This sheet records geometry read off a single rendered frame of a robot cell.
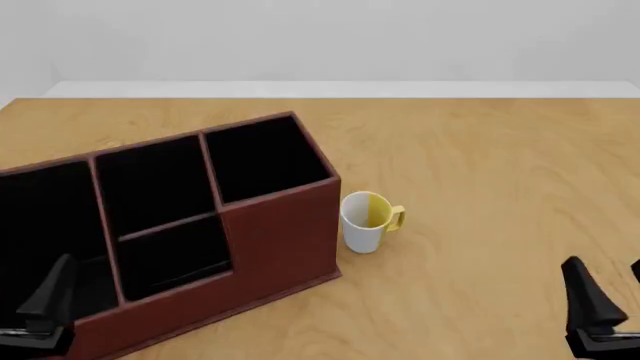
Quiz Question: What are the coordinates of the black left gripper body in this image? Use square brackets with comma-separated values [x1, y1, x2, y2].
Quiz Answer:
[0, 326, 76, 360]

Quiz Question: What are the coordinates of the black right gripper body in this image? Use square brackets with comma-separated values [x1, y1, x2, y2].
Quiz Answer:
[565, 327, 640, 360]

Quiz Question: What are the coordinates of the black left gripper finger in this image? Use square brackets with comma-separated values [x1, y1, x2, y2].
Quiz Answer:
[16, 252, 77, 331]

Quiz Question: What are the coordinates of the red-brown desk caddy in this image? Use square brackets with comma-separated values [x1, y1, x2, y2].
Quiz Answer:
[0, 110, 344, 360]

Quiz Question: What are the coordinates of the white and yellow mug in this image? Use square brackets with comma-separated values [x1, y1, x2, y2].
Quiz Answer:
[340, 190, 407, 255]

